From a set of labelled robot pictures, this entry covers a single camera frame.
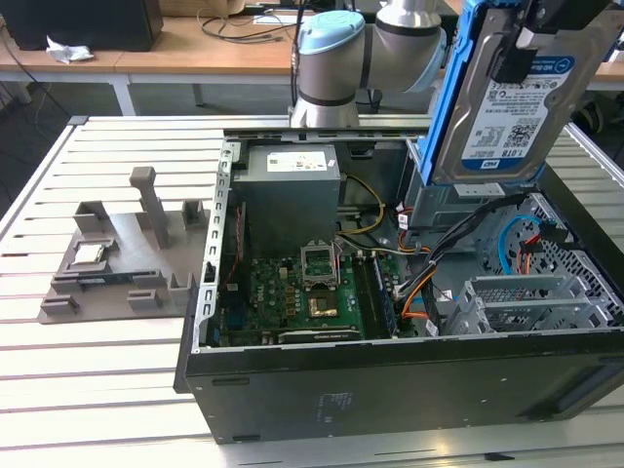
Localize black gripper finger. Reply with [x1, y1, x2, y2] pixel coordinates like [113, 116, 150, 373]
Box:
[488, 21, 536, 84]

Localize hard disk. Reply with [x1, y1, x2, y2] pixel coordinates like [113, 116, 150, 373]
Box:
[417, 0, 610, 187]

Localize silver disk bay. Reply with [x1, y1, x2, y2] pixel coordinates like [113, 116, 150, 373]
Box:
[441, 273, 624, 337]

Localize black waste bin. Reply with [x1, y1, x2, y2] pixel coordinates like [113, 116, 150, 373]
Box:
[358, 86, 384, 114]

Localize silver drive cage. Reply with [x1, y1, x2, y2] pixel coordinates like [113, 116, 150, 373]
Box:
[404, 138, 535, 245]

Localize grey power supply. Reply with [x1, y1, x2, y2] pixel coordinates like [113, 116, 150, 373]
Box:
[232, 143, 341, 254]

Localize metal socket cover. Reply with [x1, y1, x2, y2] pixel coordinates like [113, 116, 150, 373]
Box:
[300, 242, 337, 289]

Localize installed RAM stick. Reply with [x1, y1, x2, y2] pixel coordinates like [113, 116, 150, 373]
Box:
[372, 255, 399, 337]

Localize CPU socket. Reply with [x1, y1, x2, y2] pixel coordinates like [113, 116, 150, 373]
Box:
[307, 291, 342, 318]

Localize green motherboard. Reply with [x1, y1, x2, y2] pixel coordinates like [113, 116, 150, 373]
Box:
[214, 255, 420, 345]

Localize black graphics card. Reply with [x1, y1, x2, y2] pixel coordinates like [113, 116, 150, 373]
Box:
[276, 327, 365, 345]

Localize black open PC case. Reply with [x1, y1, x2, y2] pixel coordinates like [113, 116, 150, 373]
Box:
[174, 127, 624, 446]

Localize long wooden desk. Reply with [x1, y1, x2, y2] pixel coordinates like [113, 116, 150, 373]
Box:
[0, 0, 624, 117]

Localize black computer tower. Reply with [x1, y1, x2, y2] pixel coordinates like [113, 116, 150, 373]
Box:
[2, 0, 165, 53]

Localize grey parts rack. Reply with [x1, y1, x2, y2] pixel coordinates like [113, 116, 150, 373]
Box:
[36, 166, 209, 327]

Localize crumpled white paper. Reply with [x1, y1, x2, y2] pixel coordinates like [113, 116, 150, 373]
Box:
[46, 34, 95, 64]

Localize silver CPU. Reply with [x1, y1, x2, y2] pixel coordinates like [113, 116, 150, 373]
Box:
[72, 246, 105, 267]

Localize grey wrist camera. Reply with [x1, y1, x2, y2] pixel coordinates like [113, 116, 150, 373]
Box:
[515, 21, 543, 50]

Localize black cable bundle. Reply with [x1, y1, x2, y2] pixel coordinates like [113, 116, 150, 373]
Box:
[394, 192, 530, 303]

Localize blue wire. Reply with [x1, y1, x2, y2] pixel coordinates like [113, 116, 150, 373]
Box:
[496, 214, 545, 282]

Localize yellow wires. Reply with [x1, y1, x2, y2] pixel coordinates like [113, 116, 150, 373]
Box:
[335, 174, 386, 235]

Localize orange wire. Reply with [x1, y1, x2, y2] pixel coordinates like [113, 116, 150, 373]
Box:
[519, 233, 542, 277]
[399, 287, 435, 321]

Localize black cable coil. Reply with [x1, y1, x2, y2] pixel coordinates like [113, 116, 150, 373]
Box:
[197, 7, 289, 44]

